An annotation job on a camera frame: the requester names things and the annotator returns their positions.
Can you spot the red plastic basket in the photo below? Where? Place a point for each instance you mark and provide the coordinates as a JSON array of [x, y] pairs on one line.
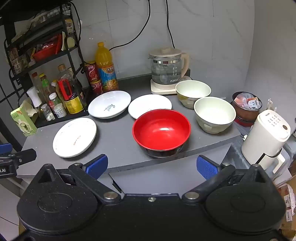
[[45, 53]]

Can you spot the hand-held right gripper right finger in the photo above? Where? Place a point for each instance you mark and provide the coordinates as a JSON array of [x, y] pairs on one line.
[[205, 166]]

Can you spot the cream kettle base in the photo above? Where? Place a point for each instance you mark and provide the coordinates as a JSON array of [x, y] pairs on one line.
[[159, 89]]

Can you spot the cream patterned bowl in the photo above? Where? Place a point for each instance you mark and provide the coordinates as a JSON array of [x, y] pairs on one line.
[[214, 113], [193, 90]]

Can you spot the red cap clear bottle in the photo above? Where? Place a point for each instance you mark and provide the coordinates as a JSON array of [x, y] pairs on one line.
[[35, 80]]

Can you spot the pale round object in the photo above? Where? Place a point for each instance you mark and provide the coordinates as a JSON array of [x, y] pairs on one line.
[[71, 42]]

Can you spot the clear plastic packet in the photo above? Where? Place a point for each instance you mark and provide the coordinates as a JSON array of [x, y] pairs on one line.
[[271, 105]]

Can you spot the red drink can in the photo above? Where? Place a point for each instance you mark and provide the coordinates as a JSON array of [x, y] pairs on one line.
[[91, 70], [96, 87]]

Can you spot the pale paper towel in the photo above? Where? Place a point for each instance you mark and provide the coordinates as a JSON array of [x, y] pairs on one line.
[[29, 106]]

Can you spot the white plate with brown rim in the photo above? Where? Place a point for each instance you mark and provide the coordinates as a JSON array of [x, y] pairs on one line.
[[74, 136]]

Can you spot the green carton box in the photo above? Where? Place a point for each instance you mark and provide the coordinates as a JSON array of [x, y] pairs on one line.
[[23, 121]]

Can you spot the red bowl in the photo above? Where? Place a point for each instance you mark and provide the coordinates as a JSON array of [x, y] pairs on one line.
[[161, 129]]

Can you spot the white plate with blue print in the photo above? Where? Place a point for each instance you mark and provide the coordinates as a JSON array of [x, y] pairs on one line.
[[104, 104]]

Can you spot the black metal rack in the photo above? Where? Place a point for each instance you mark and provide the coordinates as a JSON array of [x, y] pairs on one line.
[[76, 49]]

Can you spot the plain white plate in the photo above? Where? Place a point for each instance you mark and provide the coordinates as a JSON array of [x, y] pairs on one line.
[[150, 104]]

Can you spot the glass electric kettle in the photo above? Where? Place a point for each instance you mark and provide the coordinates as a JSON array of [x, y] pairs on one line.
[[165, 67]]

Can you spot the white cap clear bottle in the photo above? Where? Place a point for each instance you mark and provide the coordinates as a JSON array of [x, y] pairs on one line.
[[54, 99]]

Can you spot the white electric jug appliance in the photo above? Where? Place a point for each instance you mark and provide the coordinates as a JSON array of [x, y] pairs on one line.
[[263, 136]]

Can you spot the yellow cap sauce bottle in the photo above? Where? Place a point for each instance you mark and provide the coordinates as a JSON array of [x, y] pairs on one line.
[[45, 84]]

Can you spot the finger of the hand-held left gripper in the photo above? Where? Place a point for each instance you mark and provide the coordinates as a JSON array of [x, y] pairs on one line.
[[5, 148], [23, 156]]

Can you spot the cardboard box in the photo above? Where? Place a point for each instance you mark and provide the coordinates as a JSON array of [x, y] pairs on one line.
[[288, 204]]

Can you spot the small clear spice jar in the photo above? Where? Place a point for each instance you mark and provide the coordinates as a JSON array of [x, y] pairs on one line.
[[47, 113]]

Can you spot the white oil spray bottle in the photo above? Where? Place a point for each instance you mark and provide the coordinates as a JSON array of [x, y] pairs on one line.
[[34, 96]]

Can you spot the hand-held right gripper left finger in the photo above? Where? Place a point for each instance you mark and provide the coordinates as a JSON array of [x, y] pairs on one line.
[[98, 165]]

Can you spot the orange juice bottle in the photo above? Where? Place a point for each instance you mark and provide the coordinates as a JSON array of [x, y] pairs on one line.
[[106, 74]]

